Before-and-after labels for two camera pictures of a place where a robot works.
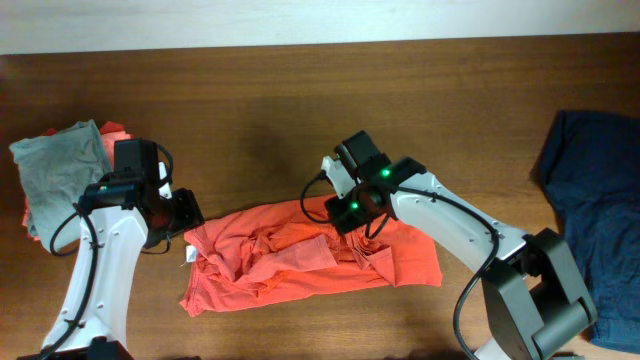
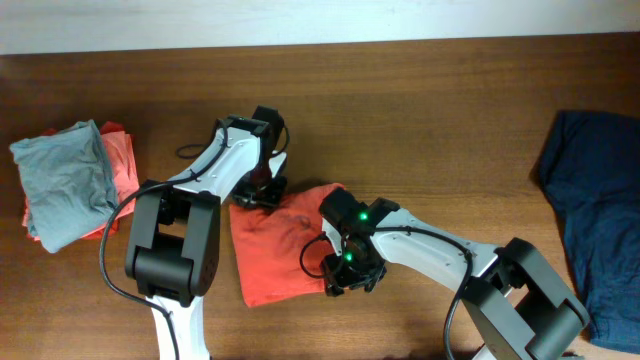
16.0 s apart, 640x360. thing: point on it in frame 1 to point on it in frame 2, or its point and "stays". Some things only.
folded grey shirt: [57, 169] stays
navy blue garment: [591, 164] stays
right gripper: [340, 218] to [336, 277]
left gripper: [190, 214] to [269, 200]
